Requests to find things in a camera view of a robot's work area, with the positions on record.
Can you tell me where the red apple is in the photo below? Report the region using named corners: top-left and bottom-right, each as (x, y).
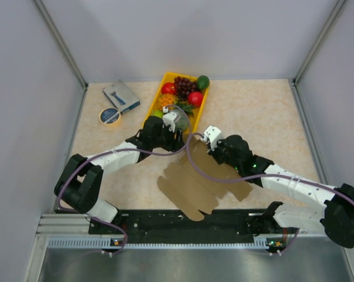
top-left (161, 82), bottom-right (176, 95)

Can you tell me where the blue razor package box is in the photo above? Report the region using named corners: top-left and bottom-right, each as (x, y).
top-left (103, 80), bottom-right (140, 115)

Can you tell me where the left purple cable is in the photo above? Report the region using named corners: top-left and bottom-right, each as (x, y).
top-left (55, 104), bottom-right (195, 256)

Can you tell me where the orange pineapple with leaves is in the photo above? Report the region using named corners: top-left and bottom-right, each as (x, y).
top-left (156, 93), bottom-right (194, 116)

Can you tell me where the brown cardboard box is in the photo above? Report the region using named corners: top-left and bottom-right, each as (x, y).
top-left (157, 137), bottom-right (253, 221)

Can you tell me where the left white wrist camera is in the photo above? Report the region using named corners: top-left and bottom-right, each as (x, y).
top-left (162, 109), bottom-right (181, 133)

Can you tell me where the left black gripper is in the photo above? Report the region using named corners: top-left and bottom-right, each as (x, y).
top-left (151, 122), bottom-right (186, 153)

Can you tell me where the dark purple grape bunch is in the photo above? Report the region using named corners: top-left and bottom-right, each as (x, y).
top-left (174, 76), bottom-right (197, 100)

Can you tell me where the green round melon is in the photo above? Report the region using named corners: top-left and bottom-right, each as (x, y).
top-left (173, 109), bottom-right (189, 132)

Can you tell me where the aluminium front rail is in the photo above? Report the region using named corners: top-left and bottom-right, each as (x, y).
top-left (35, 211), bottom-right (354, 250)

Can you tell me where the beige masking tape roll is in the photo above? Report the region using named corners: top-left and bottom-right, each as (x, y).
top-left (99, 108), bottom-right (122, 127)

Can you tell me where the yellow plastic tray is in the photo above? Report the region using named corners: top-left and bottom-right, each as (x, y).
top-left (146, 72), bottom-right (210, 131)

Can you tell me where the small green lime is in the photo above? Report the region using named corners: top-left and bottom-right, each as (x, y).
top-left (152, 110), bottom-right (164, 119)

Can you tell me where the right aluminium frame post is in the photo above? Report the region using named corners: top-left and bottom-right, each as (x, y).
top-left (292, 0), bottom-right (349, 86)

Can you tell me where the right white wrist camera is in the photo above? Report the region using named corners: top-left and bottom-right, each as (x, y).
top-left (203, 125), bottom-right (224, 151)

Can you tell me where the green avocado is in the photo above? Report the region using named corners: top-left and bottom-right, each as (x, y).
top-left (196, 75), bottom-right (210, 90)

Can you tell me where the red pomegranate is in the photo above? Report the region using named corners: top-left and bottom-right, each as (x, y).
top-left (187, 92), bottom-right (204, 108)

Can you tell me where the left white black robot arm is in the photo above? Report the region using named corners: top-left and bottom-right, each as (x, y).
top-left (54, 112), bottom-right (184, 233)

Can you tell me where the left aluminium frame post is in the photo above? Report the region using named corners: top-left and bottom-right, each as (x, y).
top-left (31, 0), bottom-right (87, 90)

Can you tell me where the aluminium frame post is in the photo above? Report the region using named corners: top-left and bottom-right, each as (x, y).
top-left (31, 0), bottom-right (87, 90)
top-left (292, 0), bottom-right (349, 86)

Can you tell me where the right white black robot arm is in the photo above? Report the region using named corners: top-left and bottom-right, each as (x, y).
top-left (204, 132), bottom-right (354, 249)

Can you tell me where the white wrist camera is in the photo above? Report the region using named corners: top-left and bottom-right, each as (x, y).
top-left (203, 125), bottom-right (224, 151)
top-left (162, 109), bottom-right (181, 133)

